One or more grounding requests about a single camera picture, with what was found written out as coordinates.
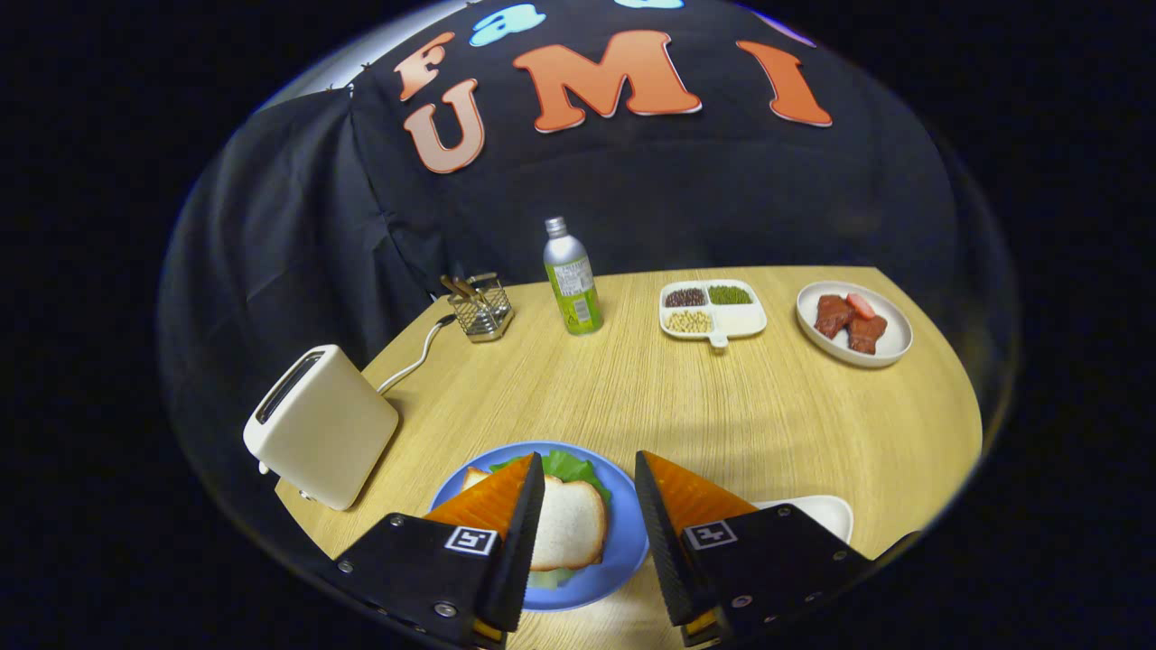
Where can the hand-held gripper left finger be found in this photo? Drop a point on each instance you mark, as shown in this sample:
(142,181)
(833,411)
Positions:
(415,569)

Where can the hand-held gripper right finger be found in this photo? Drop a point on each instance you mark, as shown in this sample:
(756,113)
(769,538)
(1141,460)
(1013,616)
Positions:
(768,564)

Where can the toasted bread slice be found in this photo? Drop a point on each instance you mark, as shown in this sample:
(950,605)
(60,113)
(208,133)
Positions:
(569,528)

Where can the green lettuce leaf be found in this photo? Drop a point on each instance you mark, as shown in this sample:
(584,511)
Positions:
(569,465)

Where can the white square plate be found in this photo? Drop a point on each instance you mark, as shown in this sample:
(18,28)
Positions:
(826,515)

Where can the white bread slice with crust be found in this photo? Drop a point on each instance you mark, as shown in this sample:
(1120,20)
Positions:
(474,478)

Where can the blue plate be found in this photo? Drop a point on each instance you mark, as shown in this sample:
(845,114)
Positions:
(623,551)

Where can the white toaster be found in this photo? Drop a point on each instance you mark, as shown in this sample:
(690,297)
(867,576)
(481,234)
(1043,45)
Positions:
(325,433)

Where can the white divided dish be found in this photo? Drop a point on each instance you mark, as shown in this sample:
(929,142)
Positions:
(741,320)

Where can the brown meat piece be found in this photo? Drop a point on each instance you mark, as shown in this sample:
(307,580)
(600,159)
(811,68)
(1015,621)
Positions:
(833,316)
(867,334)

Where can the white oval plate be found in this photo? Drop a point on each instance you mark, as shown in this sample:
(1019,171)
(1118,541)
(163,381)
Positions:
(894,343)

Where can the pile of yellow soybeans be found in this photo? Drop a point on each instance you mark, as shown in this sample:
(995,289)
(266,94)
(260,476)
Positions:
(690,321)

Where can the pile of green beans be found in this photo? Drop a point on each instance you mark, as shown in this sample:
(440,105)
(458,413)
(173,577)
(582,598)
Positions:
(730,295)

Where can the red tomato slice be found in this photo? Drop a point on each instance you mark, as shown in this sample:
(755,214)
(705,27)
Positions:
(861,306)

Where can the pile of dark red beans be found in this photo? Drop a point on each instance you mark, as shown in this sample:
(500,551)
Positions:
(685,297)

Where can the green metal bottle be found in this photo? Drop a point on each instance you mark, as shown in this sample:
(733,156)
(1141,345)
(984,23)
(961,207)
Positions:
(573,289)

